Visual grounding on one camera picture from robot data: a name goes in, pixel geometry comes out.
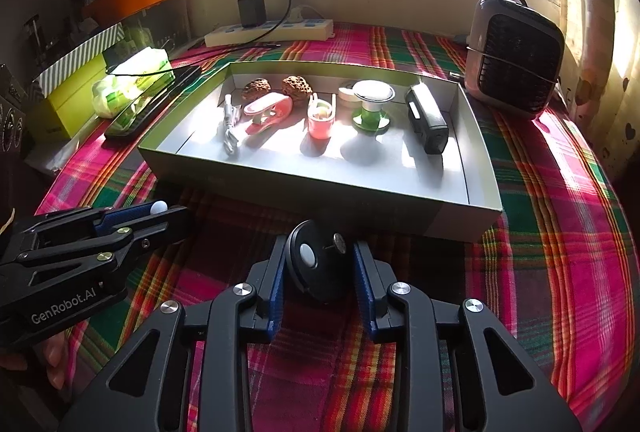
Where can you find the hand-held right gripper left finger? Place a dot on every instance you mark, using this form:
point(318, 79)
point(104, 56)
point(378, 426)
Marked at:
point(276, 297)

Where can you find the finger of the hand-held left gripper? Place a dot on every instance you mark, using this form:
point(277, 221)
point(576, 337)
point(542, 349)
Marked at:
point(125, 216)
point(160, 224)

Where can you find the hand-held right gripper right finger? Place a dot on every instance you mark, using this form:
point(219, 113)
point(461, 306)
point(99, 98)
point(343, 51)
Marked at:
point(364, 292)

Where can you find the small white ball-head mount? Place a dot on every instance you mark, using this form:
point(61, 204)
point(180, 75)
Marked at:
point(159, 207)

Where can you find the black round device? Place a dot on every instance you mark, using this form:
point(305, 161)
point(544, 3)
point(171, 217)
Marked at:
point(320, 277)

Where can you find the shallow cardboard box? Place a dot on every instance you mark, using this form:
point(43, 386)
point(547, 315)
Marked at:
point(310, 171)

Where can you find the pink clip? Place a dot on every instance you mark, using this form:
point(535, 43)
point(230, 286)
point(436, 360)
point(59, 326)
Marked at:
point(265, 109)

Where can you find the brown wrinkled walnut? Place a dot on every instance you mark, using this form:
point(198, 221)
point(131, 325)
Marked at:
point(297, 87)
point(257, 89)

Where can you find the small pink silicone holder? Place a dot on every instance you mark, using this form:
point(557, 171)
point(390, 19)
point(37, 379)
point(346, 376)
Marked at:
point(320, 121)

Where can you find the black rectangular device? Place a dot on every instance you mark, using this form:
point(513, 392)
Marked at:
point(425, 119)

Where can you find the green spool with white lid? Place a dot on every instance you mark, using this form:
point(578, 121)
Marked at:
point(372, 104)

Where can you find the small white jar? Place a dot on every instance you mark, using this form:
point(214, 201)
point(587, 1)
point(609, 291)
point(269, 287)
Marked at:
point(345, 94)

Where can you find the person's left hand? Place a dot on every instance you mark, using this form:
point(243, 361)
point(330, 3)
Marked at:
point(52, 354)

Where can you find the white flat box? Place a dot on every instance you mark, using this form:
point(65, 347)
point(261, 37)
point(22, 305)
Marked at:
point(45, 159)

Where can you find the green plastic bag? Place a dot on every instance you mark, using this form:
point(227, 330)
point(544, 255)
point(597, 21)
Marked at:
point(115, 94)

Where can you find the yellow-green box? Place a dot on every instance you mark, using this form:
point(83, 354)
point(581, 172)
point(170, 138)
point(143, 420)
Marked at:
point(60, 111)

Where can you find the striped gift box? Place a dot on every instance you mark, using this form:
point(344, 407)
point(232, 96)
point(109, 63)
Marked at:
point(75, 56)

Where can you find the plaid cloth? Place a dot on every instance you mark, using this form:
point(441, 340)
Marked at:
point(540, 237)

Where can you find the black charger adapter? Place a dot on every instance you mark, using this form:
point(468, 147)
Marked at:
point(251, 10)

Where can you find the white power strip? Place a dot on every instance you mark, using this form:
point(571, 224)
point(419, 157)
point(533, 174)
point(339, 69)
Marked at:
point(310, 29)

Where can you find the white power plug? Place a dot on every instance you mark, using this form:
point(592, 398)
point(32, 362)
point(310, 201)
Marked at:
point(300, 14)

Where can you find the small desktop fan heater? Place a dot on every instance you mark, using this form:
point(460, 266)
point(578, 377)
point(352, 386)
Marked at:
point(515, 56)

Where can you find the heart-print curtain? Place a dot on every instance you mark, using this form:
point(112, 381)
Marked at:
point(600, 36)

